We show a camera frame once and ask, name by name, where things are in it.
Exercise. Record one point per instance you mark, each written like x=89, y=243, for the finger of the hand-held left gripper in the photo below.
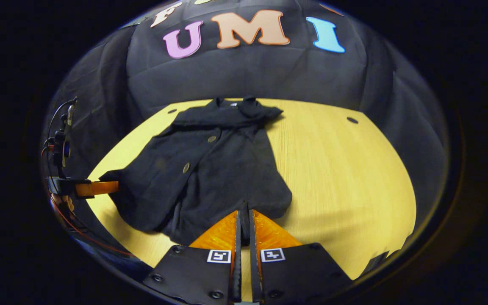
x=98, y=188

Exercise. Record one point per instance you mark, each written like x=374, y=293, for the black buttoned jacket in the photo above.
x=210, y=178

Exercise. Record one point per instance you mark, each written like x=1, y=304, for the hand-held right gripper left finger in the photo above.
x=237, y=275

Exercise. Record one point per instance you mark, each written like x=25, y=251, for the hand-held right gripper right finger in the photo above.
x=254, y=275

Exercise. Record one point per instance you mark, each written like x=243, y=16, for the black backdrop cloth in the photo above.
x=248, y=72

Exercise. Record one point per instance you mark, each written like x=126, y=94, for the dark grey block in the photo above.
x=377, y=260

